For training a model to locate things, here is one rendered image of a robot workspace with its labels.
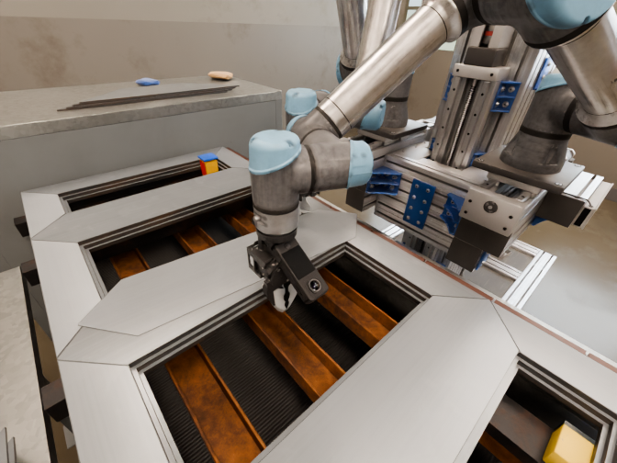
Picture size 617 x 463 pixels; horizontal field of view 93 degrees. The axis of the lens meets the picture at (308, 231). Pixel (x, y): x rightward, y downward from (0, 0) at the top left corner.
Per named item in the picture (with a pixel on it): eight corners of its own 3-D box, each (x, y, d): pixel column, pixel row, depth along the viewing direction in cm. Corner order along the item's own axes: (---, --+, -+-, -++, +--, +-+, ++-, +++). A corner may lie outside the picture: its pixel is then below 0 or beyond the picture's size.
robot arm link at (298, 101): (323, 89, 71) (309, 95, 65) (320, 134, 78) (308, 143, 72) (295, 85, 74) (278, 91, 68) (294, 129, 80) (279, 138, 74)
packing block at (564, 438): (577, 490, 45) (593, 481, 43) (541, 459, 48) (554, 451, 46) (587, 458, 48) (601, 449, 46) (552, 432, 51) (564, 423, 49)
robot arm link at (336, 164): (349, 126, 53) (290, 130, 49) (381, 148, 44) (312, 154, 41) (344, 167, 57) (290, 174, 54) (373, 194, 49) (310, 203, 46)
